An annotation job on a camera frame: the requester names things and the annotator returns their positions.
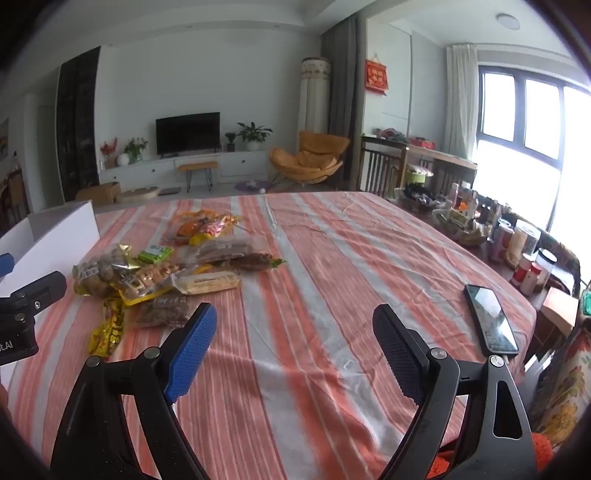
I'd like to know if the small wooden bench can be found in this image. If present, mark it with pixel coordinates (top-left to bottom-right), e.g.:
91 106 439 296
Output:
176 161 218 193

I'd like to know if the beige cracker pack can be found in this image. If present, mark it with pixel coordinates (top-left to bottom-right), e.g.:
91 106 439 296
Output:
171 271 242 296

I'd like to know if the peanut snack bag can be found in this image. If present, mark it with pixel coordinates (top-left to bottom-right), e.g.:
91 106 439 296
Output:
72 244 141 298

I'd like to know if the brown jerky snack pack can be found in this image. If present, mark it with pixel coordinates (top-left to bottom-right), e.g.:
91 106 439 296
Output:
216 252 286 272

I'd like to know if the black television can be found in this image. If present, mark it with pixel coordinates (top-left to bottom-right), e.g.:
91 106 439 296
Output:
155 112 221 156

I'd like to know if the white cardboard box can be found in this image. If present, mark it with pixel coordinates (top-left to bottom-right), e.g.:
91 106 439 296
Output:
0 199 102 388

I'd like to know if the white standing air conditioner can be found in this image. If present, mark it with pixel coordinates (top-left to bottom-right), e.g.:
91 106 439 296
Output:
297 57 331 134

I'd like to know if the orange clear snack bag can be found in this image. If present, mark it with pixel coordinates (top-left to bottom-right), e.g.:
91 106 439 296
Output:
162 209 216 245

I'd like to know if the white window curtain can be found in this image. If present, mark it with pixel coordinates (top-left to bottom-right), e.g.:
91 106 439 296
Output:
444 44 480 160

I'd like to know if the orange lounge chair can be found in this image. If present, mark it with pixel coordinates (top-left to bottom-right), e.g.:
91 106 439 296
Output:
269 131 351 185

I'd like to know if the cardboard box on floor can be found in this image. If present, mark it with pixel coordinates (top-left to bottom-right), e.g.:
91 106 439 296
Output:
75 182 121 207

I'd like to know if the wooden side table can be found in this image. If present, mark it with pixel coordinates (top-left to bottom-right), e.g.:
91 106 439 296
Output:
356 136 478 198

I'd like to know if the green leafy plant white vase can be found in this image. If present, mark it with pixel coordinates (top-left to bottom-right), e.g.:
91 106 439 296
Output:
123 137 148 164

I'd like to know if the brown nut snack bag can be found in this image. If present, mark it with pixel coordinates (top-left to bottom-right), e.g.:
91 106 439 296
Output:
131 294 194 329

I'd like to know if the red wall hanging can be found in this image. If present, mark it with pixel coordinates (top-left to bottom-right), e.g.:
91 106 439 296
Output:
365 55 389 96

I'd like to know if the yellow stick snack pack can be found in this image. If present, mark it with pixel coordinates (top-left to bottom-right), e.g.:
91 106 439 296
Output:
87 297 126 359

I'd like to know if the white tv cabinet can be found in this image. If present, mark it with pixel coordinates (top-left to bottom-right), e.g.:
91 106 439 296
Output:
99 151 270 190

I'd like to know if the red flower vase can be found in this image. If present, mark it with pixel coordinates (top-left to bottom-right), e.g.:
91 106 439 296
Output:
100 137 118 169

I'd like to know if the black smartphone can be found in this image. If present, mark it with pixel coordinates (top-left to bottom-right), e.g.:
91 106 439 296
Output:
464 284 519 357

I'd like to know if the yellow red snack pack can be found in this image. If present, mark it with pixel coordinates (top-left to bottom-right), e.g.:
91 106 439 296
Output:
188 214 240 246

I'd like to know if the clear storage jar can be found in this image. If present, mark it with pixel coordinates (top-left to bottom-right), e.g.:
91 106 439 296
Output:
505 218 541 268

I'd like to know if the green snack pack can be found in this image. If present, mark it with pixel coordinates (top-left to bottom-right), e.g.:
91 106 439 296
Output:
137 245 173 264

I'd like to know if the striped orange tablecloth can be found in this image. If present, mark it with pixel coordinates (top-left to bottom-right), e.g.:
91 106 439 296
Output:
1 192 536 479

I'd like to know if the green potted plant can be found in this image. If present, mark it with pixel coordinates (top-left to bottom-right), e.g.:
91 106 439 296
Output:
238 122 273 152

